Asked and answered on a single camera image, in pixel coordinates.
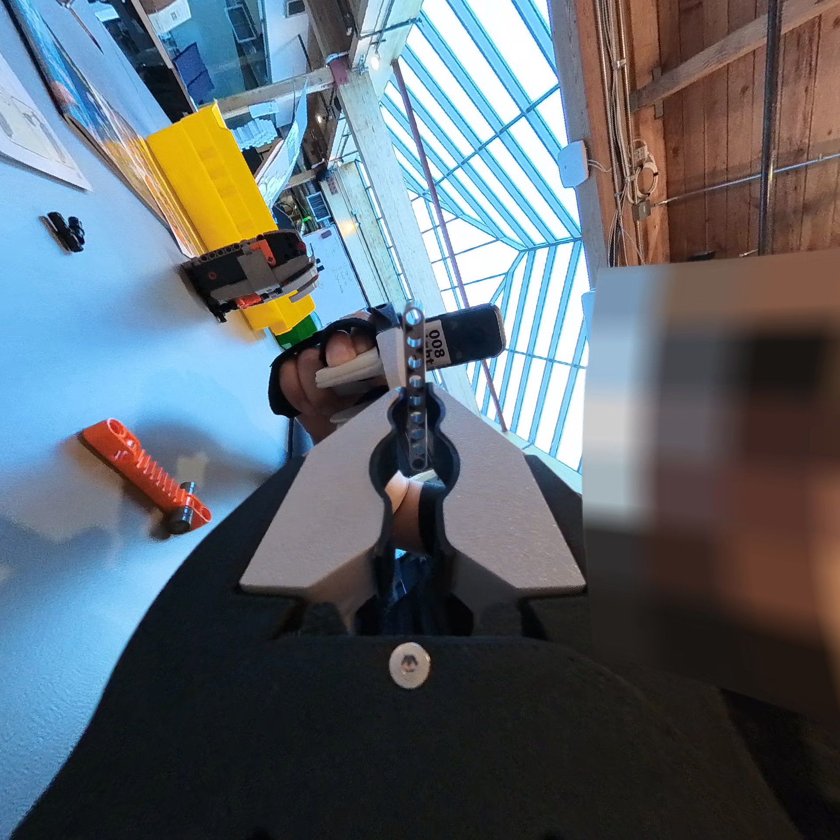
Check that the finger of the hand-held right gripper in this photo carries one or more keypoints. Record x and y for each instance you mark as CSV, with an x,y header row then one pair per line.
x,y
394,358

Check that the grey black toy vehicle model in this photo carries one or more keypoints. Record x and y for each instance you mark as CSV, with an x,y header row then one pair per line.
x,y
253,272

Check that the person's right forearm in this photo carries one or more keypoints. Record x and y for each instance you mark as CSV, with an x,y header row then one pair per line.
x,y
403,518

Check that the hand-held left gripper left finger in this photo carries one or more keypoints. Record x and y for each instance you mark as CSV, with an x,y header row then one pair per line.
x,y
308,525

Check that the metal wall conduit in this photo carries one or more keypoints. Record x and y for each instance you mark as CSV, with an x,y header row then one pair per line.
x,y
769,131

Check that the green plastic object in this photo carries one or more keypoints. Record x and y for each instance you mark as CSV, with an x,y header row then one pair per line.
x,y
298,333

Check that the white wall device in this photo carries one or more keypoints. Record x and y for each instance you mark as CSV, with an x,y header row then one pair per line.
x,y
572,164

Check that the small black toy pin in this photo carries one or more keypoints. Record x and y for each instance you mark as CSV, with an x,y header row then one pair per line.
x,y
59,226
76,235

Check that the person's right hand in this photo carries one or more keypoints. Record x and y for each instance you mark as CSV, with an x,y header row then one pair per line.
x,y
308,394

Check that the whiteboard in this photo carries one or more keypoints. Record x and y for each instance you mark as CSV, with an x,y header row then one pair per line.
x,y
338,266

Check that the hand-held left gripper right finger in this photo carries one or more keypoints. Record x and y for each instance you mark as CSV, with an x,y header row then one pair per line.
x,y
505,525

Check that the building instruction booklet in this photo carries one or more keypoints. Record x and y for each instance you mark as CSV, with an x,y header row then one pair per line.
x,y
26,131

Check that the grey perforated toy beam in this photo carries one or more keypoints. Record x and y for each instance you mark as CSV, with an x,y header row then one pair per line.
x,y
413,348

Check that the orange toy rack beam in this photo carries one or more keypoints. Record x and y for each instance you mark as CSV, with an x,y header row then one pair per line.
x,y
141,469

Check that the blue toy set box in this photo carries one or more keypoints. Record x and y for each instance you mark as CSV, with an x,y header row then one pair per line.
x,y
79,98

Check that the yellow plastic bin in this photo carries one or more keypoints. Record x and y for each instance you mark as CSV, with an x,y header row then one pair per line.
x,y
210,177

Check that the grey desk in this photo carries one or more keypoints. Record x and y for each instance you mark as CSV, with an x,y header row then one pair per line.
x,y
98,341

